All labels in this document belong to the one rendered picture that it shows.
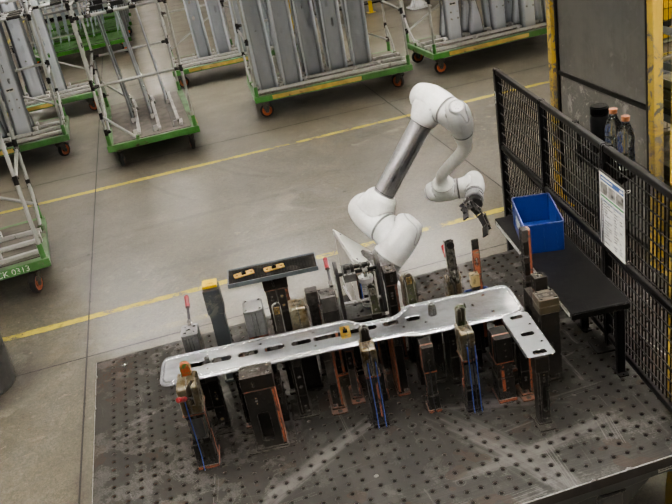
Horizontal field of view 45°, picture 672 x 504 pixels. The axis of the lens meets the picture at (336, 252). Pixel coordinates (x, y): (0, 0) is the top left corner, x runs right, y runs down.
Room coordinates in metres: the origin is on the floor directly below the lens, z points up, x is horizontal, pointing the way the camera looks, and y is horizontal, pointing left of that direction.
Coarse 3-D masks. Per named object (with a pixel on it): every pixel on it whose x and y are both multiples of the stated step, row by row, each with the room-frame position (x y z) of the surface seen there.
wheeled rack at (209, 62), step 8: (224, 0) 12.67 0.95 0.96; (160, 8) 12.55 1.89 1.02; (184, 8) 12.59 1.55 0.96; (224, 16) 12.66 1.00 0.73; (168, 40) 12.50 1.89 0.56; (232, 48) 12.29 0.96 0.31; (184, 56) 12.57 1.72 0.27; (192, 56) 12.24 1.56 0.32; (208, 56) 12.02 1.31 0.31; (216, 56) 11.82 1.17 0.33; (224, 56) 11.81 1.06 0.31; (232, 56) 11.82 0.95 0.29; (176, 64) 11.94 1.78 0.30; (184, 64) 11.93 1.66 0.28; (192, 64) 11.73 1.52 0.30; (200, 64) 11.73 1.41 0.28; (208, 64) 11.67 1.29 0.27; (216, 64) 11.68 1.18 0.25; (224, 64) 11.69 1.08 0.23; (176, 72) 11.61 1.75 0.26; (184, 72) 11.62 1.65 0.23; (192, 72) 11.64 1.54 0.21
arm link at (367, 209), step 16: (416, 96) 3.52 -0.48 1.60; (432, 96) 3.47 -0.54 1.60; (448, 96) 3.46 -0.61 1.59; (416, 112) 3.50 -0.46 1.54; (432, 112) 3.45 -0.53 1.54; (416, 128) 3.49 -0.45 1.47; (432, 128) 3.50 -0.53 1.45; (400, 144) 3.52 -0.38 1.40; (416, 144) 3.49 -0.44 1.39; (400, 160) 3.49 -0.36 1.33; (384, 176) 3.52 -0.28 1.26; (400, 176) 3.49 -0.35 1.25; (368, 192) 3.53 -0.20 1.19; (384, 192) 3.49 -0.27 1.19; (352, 208) 3.55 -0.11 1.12; (368, 208) 3.48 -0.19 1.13; (384, 208) 3.47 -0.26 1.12; (368, 224) 3.45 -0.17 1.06
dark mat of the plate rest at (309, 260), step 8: (304, 256) 3.03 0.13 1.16; (312, 256) 3.02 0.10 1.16; (264, 264) 3.03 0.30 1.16; (272, 264) 3.01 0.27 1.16; (288, 264) 2.99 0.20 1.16; (296, 264) 2.97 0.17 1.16; (304, 264) 2.96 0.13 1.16; (312, 264) 2.95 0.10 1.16; (232, 272) 3.01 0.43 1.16; (256, 272) 2.97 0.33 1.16; (264, 272) 2.95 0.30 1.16; (272, 272) 2.94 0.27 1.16; (280, 272) 2.93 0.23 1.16; (232, 280) 2.94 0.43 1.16; (240, 280) 2.92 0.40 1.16
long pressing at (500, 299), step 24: (504, 288) 2.75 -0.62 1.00; (408, 312) 2.71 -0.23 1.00; (480, 312) 2.61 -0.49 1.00; (504, 312) 2.58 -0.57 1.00; (288, 336) 2.69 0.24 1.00; (312, 336) 2.66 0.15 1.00; (384, 336) 2.57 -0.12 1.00; (408, 336) 2.56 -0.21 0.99; (168, 360) 2.68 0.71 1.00; (192, 360) 2.65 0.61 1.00; (240, 360) 2.59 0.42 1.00; (264, 360) 2.56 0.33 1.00; (288, 360) 2.54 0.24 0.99; (168, 384) 2.52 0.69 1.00
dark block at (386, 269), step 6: (390, 264) 2.90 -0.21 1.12; (384, 270) 2.86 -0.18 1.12; (390, 270) 2.85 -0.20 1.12; (384, 276) 2.84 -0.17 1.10; (390, 276) 2.84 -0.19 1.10; (396, 276) 2.84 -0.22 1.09; (384, 282) 2.86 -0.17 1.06; (390, 282) 2.84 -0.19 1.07; (396, 282) 2.84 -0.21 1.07; (390, 288) 2.84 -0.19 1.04; (396, 288) 2.84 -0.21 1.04; (390, 294) 2.84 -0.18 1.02; (396, 294) 2.84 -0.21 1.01; (390, 300) 2.84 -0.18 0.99; (396, 300) 2.84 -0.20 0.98; (390, 306) 2.84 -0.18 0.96; (396, 306) 2.84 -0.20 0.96; (390, 312) 2.86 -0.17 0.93; (396, 312) 2.84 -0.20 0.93
